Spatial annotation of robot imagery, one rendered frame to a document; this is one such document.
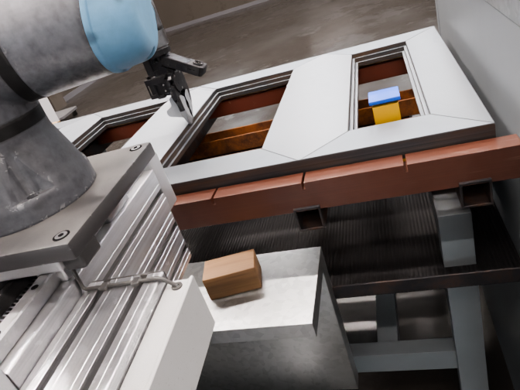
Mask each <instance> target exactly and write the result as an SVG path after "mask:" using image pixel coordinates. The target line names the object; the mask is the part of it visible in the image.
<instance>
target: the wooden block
mask: <svg viewBox="0 0 520 390"><path fill-rule="evenodd" d="M202 282H203V284H204V286H205V288H206V290H207V293H208V295H209V297H210V299H211V300H214V299H220V298H223V297H226V296H232V295H235V294H239V293H244V292H247V291H250V290H253V289H259V288H261V287H262V268H261V266H260V264H259V261H258V258H257V255H256V254H255V250H254V249H250V250H247V251H242V252H239V253H235V254H233V255H227V256H224V257H221V258H216V259H212V260H210V261H206V262H205V263H204V274H203V280H202Z"/></svg>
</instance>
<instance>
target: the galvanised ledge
mask: <svg viewBox="0 0 520 390"><path fill-rule="evenodd" d="M257 258H258V261H259V264H260V266H261V268H262V287H261V288H259V289H253V290H250V291H247V292H242V293H239V294H235V295H232V296H226V297H223V298H220V299H214V300H211V299H210V297H209V295H208V293H207V290H206V288H205V286H204V284H203V282H202V280H203V274H204V263H205V262H195V263H189V264H188V266H187V267H186V271H185V272H184V275H183V278H182V279H189V278H190V276H191V275H193V277H194V278H195V280H196V282H197V285H198V286H199V289H200V291H201V293H202V295H203V297H204V299H205V302H206V304H207V306H208V308H209V310H210V312H211V314H212V317H213V318H214V321H215V325H214V330H213V333H212V336H211V339H210V343H209V344H222V343H233V342H245V341H256V340H277V339H289V338H300V337H316V335H317V327H318V319H319V311H320V296H321V287H322V279H323V264H324V256H323V251H322V248H321V246H320V247H314V248H302V249H296V250H290V251H279V252H273V253H266V254H260V255H257Z"/></svg>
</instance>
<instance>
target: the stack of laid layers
mask: <svg viewBox="0 0 520 390"><path fill-rule="evenodd" d="M399 56H403V59H404V62H405V66H406V69H407V72H408V75H409V80H410V83H411V85H412V90H413V94H414V96H415V99H416V103H417V107H418V109H419V114H420V116H422V115H429V114H430V112H429V108H428V105H427V103H426V99H425V97H424V94H423V90H422V88H421V85H420V82H419V78H418V77H417V74H416V70H415V67H414V65H413V62H412V58H411V56H410V53H409V50H408V47H407V45H406V42H402V43H396V44H393V45H390V46H384V47H381V48H377V49H374V50H369V51H365V52H362V53H356V54H353V55H351V85H350V100H349V117H348V131H350V130H353V129H357V128H358V67H359V66H364V65H367V64H370V63H376V62H379V61H383V60H388V59H392V58H396V57H399ZM292 72H293V70H289V71H286V72H282V73H279V74H273V75H270V76H267V77H261V78H258V79H254V80H250V81H246V82H243V83H240V84H234V85H231V86H227V87H222V88H218V89H213V88H209V87H196V88H194V89H197V88H198V89H203V90H209V91H213V93H212V94H211V96H210V97H209V98H208V99H207V100H206V102H205V103H204V105H203V106H202V107H201V108H200V110H199V111H198V112H197V113H196V115H195V116H194V117H193V123H192V124H191V125H190V124H188V126H187V127H185V129H184V130H183V132H182V133H181V134H180V136H179V137H178V138H177V140H176V141H175V142H174V143H173V145H172V146H171V147H170V148H169V150H168V151H167V153H166V154H165V155H164V156H163V157H162V159H161V160H160V162H161V164H162V167H163V168H167V167H171V166H175V165H176V164H177V163H178V162H179V160H180V159H181V157H182V156H183V154H184V153H185V151H186V150H187V149H188V148H189V146H190V144H191V143H192V141H193V140H194V139H195V138H196V136H197V135H198V133H199V132H200V130H201V129H202V128H203V126H204V125H205V123H206V122H207V120H208V119H209V117H210V116H211V115H212V114H213V112H214V111H215V109H216V108H217V106H218V105H219V104H220V102H221V101H222V100H224V99H227V98H232V97H237V96H240V95H243V94H249V93H252V92H256V91H261V90H264V89H269V88H272V87H278V86H281V85H284V84H288V83H289V79H290V77H291V75H292ZM194 89H193V90H194ZM191 91H192V90H191ZM167 102H168V101H167ZM165 103H166V102H163V103H160V104H154V105H151V106H148V107H144V108H139V109H135V110H132V111H127V112H123V113H120V114H116V115H111V116H108V117H104V118H101V119H100V120H99V121H98V122H96V123H95V124H94V125H93V126H91V127H90V128H89V129H88V130H87V131H86V132H85V133H83V134H82V135H81V136H80V137H78V138H77V139H76V140H74V141H73V142H72V143H73V144H74V145H75V147H76V148H77V149H78V150H79V151H80V152H81V151H82V150H83V149H84V148H85V147H87V146H88V145H89V144H90V143H91V142H93V141H94V140H95V139H96V138H97V137H98V136H99V135H100V134H101V133H102V132H103V131H104V130H106V129H107V128H109V127H113V126H116V125H122V124H125V123H129V122H132V121H138V120H141V119H145V118H151V117H152V116H153V115H154V114H155V113H156V112H157V111H158V110H159V109H160V108H161V107H162V106H163V105H164V104H165ZM492 138H496V132H495V123H494V124H489V125H482V126H477V127H473V128H465V129H461V130H456V131H452V132H445V133H440V134H436V135H428V136H424V137H420V138H416V139H408V140H404V141H400V142H392V143H388V144H384V145H376V146H372V147H367V148H363V149H355V150H351V151H346V152H339V153H334V154H330V155H326V156H318V157H314V158H310V159H302V160H297V161H294V162H286V163H282V164H278V165H274V166H266V167H262V168H257V169H250V170H245V171H241V172H236V173H229V174H224V175H220V176H213V177H208V178H204V179H200V180H192V181H188V182H184V183H176V184H172V185H171V187H172V188H173V191H174V193H175V195H176V196H177V195H181V194H186V193H194V192H198V191H203V190H211V189H215V188H216V189H218V188H220V187H224V186H232V185H237V184H241V183H249V182H254V181H258V180H266V179H271V178H276V177H280V176H288V175H292V174H297V173H303V174H304V176H305V174H306V172H309V171H314V170H318V169H326V168H330V167H335V166H343V165H347V164H352V163H360V162H364V161H369V160H373V159H381V158H386V157H390V156H398V155H402V158H403V159H405V154H407V153H412V152H420V151H424V150H429V149H437V148H441V147H446V146H451V145H459V144H463V143H468V142H476V141H480V140H485V139H492Z"/></svg>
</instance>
